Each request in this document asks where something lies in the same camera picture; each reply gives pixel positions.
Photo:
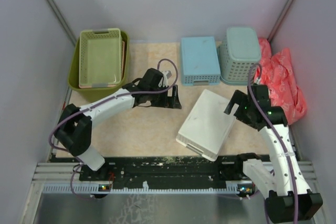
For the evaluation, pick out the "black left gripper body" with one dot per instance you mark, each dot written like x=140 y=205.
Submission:
x=159 y=99

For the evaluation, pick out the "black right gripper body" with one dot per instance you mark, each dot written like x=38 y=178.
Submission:
x=250 y=105

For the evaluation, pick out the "white plastic bin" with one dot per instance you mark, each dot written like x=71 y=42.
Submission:
x=207 y=127

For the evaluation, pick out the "light blue perforated bin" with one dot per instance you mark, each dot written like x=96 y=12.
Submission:
x=199 y=65

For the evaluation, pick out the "pale green perforated basket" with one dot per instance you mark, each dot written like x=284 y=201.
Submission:
x=237 y=53

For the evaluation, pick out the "light green perforated bin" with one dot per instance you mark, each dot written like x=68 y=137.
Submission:
x=111 y=33

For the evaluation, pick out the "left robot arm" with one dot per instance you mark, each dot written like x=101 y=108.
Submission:
x=74 y=129

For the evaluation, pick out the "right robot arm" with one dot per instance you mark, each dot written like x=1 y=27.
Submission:
x=288 y=197

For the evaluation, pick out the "red plastic bag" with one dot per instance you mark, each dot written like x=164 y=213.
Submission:
x=277 y=73

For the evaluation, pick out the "salmon pink perforated bin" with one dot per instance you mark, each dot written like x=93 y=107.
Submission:
x=123 y=56

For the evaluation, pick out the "olive green tub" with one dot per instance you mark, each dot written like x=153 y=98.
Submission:
x=95 y=94

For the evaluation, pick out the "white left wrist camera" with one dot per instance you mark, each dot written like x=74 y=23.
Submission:
x=166 y=75

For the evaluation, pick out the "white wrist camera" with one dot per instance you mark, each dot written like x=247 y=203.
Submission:
x=257 y=80
x=166 y=75

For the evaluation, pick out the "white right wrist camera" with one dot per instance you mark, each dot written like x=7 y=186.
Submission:
x=257 y=80

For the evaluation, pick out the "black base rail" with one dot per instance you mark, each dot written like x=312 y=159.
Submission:
x=166 y=172

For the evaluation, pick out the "aluminium frame rail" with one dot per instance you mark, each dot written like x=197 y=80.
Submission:
x=53 y=172

